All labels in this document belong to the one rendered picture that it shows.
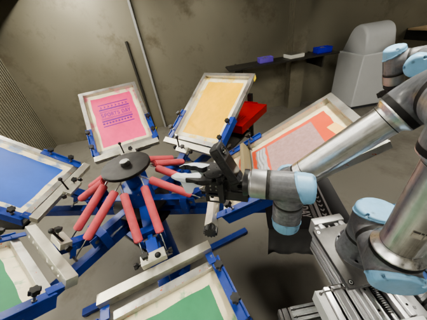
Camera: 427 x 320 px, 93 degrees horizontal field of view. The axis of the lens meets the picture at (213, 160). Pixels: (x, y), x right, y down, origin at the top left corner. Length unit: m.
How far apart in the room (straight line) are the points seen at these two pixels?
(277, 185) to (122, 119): 1.99
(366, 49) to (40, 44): 6.09
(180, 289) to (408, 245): 0.93
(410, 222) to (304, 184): 0.22
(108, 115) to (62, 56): 3.08
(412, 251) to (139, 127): 2.06
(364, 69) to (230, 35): 2.68
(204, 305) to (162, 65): 4.39
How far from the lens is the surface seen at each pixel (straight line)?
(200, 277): 1.19
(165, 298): 1.20
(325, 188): 1.63
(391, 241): 0.65
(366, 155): 1.00
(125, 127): 2.24
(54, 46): 5.36
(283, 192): 0.50
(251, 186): 0.50
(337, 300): 0.95
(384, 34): 5.34
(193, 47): 4.77
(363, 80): 5.25
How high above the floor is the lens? 2.02
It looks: 35 degrees down
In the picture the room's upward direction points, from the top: 9 degrees counter-clockwise
